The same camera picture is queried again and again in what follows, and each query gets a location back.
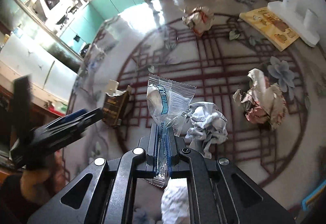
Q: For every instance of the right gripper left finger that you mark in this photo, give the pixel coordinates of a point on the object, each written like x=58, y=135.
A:
x=152, y=150

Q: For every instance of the teal kitchen cabinets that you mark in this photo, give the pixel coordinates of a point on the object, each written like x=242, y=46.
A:
x=85, y=23

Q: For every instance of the brown Baisha cigarette pack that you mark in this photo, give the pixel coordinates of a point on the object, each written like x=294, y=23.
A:
x=115, y=104

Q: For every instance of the white refrigerator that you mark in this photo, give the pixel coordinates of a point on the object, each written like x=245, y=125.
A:
x=26, y=57

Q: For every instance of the crumpled red white wrapper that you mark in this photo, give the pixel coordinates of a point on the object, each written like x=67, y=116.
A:
x=199, y=20

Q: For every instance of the yellow picture book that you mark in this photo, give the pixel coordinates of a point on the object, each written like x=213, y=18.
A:
x=271, y=27

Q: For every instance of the white foam block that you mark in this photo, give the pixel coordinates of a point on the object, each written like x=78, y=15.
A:
x=305, y=26

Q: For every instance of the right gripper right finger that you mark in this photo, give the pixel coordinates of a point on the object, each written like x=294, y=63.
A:
x=177, y=168

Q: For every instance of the crumpled white paper near edge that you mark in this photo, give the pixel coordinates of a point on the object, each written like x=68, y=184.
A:
x=175, y=202

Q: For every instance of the left hand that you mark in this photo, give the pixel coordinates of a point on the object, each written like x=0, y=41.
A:
x=39, y=186

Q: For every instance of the clear blue plastic wrapper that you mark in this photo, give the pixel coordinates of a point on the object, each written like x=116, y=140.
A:
x=168, y=104

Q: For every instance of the black wok pan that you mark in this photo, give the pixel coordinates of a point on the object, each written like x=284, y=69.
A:
x=64, y=17

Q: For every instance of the white paper ball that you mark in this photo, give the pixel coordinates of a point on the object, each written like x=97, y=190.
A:
x=208, y=127

